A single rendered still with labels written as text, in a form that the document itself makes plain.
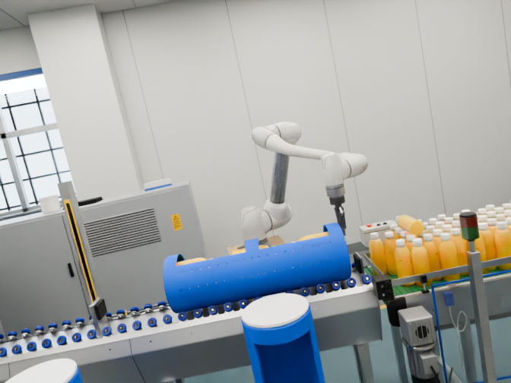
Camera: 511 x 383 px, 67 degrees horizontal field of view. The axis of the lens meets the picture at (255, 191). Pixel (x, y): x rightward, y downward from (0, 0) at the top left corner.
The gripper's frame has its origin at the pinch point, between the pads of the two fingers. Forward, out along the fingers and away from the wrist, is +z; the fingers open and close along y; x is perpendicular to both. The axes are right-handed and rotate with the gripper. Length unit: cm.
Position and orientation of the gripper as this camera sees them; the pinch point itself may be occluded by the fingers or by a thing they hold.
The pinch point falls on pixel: (344, 235)
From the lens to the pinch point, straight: 200.8
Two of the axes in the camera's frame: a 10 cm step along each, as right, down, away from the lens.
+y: -0.1, -1.3, 9.9
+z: 2.1, 9.7, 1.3
